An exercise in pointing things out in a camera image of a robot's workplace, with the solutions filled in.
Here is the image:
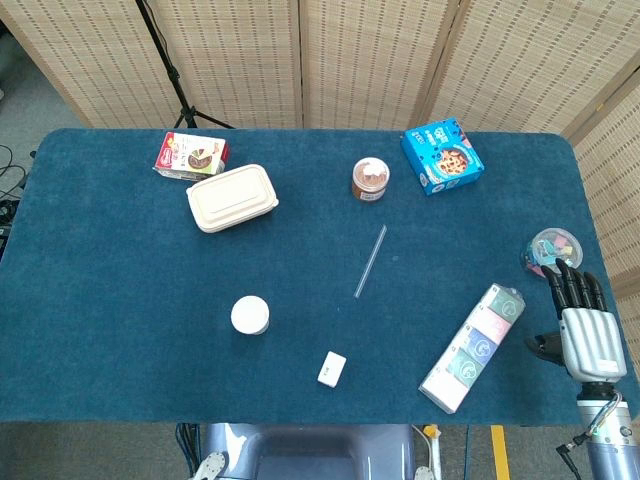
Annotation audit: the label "white cable under table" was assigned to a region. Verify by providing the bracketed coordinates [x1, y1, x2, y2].
[412, 423, 444, 476]

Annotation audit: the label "long multicolour tea box pack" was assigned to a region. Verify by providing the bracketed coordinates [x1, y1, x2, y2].
[418, 282, 527, 415]

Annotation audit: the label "orange jar clear lid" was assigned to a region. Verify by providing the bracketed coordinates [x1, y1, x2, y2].
[351, 156, 391, 203]

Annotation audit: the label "small white box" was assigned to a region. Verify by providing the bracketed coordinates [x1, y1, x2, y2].
[316, 350, 348, 388]

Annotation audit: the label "bamboo folding screen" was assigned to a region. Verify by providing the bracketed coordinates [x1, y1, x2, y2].
[0, 0, 640, 301]

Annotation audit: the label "blue cookie box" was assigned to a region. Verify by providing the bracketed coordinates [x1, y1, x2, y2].
[400, 117, 486, 197]

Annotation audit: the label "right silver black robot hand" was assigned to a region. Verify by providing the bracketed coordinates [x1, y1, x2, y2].
[523, 258, 628, 385]

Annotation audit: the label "red white food carton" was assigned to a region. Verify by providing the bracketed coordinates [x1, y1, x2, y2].
[152, 131, 232, 180]

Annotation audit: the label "blue-grey robot torso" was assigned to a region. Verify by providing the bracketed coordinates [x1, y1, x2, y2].
[192, 423, 436, 480]

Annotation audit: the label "blue table cloth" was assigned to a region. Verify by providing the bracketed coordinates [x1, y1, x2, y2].
[0, 127, 624, 426]

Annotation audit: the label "clear jar of binder clips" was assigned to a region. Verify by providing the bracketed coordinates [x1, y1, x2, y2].
[519, 227, 584, 279]

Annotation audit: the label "white round container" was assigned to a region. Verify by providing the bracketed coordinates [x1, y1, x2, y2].
[230, 295, 271, 336]

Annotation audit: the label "clear plastic straw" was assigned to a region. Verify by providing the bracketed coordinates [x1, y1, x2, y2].
[353, 224, 388, 300]

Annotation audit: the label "black tripod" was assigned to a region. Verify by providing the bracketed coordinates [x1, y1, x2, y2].
[134, 0, 235, 130]

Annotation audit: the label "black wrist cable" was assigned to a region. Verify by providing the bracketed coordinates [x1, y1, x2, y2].
[556, 389, 624, 469]

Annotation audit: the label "black floor cables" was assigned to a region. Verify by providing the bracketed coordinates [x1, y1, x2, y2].
[0, 144, 31, 251]

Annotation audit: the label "beige lidded lunch container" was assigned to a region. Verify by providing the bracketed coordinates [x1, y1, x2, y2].
[185, 163, 280, 234]

